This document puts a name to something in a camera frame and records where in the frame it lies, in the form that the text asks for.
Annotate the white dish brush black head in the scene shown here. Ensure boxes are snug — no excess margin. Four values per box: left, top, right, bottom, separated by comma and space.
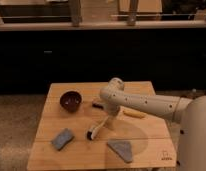
86, 118, 108, 140

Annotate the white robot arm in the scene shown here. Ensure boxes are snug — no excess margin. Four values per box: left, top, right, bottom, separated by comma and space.
99, 78, 206, 171

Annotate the tan sponge with dark base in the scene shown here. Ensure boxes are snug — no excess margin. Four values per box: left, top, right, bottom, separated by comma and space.
92, 99, 104, 109

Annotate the grey triangular cloth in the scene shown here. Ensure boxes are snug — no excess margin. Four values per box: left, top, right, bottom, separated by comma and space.
107, 140, 133, 163

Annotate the yellow banana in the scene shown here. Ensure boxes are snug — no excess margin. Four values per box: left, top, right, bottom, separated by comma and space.
123, 110, 146, 119

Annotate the wooden folding table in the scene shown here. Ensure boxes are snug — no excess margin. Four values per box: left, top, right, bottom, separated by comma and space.
27, 82, 176, 171

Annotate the dark brown bowl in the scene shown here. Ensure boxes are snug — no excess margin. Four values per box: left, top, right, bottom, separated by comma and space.
60, 91, 82, 113

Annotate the grey rectangular cloth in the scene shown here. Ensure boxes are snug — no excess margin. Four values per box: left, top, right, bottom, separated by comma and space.
51, 128, 74, 151

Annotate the wooden railing shelf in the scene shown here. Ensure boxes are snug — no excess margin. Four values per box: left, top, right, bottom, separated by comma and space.
0, 0, 206, 33

